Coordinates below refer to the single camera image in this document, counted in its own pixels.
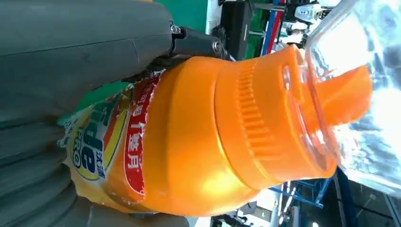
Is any red pole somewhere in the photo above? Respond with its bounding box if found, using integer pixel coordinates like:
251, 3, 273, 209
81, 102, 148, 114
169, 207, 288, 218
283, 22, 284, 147
268, 11, 283, 54

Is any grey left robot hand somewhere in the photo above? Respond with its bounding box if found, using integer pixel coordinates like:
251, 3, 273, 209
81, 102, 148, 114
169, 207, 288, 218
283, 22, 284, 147
0, 0, 227, 227

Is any blue metal frame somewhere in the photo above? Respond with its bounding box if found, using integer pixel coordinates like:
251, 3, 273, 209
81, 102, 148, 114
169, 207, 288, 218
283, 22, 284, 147
262, 0, 359, 227

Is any orange bottle with clear cap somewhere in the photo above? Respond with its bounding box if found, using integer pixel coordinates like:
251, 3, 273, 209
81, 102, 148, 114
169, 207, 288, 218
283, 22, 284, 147
57, 0, 401, 218

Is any ribbed grey left arm sleeve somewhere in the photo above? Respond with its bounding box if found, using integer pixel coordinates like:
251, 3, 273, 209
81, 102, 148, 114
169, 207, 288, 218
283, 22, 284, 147
0, 120, 79, 227

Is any black box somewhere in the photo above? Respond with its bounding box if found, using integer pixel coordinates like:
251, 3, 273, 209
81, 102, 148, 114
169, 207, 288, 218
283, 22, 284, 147
218, 0, 253, 61

